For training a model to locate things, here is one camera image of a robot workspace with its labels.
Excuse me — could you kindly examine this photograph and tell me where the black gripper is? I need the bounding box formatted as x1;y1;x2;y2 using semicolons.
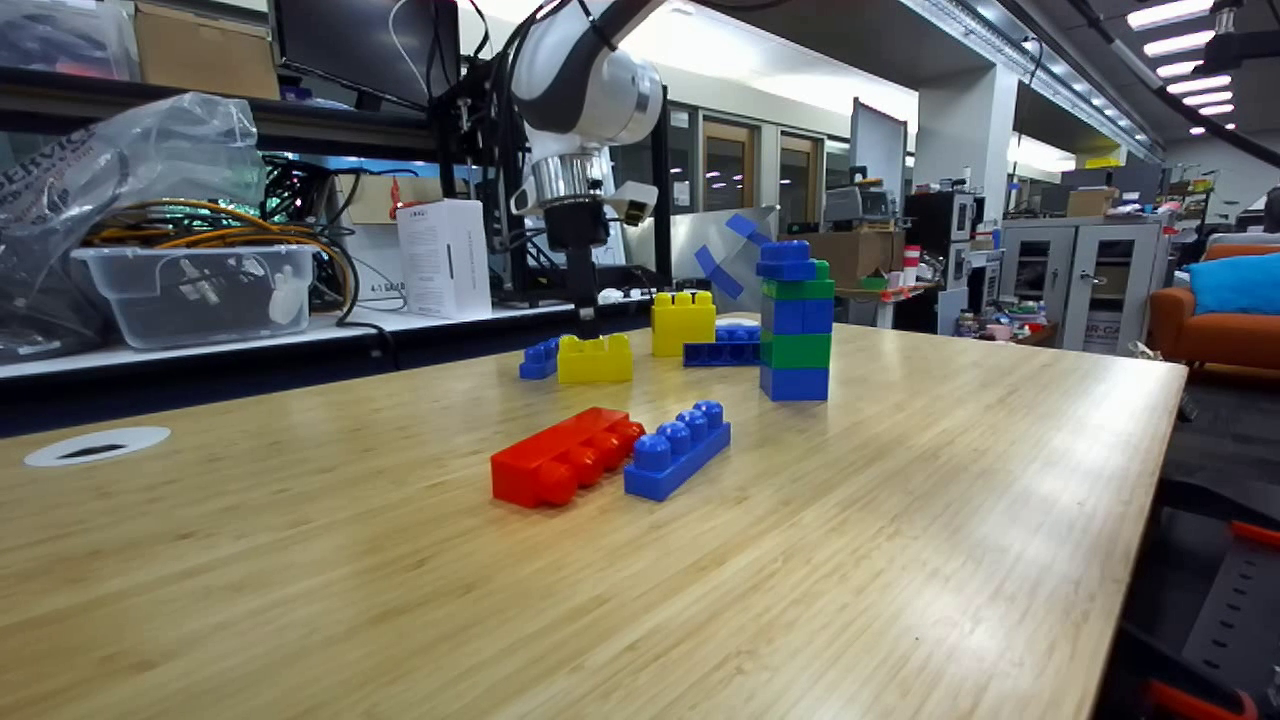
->
539;197;610;335

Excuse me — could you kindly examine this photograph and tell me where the small yellow narrow brick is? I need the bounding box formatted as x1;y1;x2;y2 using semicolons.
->
556;335;634;385

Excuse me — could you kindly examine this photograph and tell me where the blue four-stud narrow brick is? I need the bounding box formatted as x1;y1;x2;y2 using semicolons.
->
755;242;818;286

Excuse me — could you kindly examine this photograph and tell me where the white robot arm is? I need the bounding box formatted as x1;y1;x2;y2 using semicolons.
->
508;0;665;335

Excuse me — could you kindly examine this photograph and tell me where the large yellow brick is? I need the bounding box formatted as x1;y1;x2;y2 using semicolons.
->
652;289;715;355

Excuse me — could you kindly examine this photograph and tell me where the blue three-stud narrow brick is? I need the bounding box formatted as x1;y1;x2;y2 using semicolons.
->
515;339;561;382

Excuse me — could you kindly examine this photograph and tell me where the white cardboard box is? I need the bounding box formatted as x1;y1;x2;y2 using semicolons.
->
396;201;493;322

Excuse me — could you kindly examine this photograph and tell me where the large blue brick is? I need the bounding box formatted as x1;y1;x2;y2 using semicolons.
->
685;325;762;369

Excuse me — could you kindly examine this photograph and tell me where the green and blue brick tower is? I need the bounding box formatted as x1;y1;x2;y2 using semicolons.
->
762;266;835;401

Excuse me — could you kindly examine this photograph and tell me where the blue narrow brick beside red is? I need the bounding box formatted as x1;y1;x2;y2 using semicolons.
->
623;401;731;506

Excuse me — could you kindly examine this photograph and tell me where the clear plastic bag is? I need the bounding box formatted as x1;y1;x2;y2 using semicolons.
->
0;94;266;360

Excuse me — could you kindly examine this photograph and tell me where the clear plastic storage bin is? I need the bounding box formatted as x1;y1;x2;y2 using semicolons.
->
71;245;313;350

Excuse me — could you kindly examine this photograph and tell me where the white table grommet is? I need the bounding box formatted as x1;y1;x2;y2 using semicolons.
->
23;425;174;467

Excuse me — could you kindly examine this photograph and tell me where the orange armchair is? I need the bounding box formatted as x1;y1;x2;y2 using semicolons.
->
1149;245;1280;378

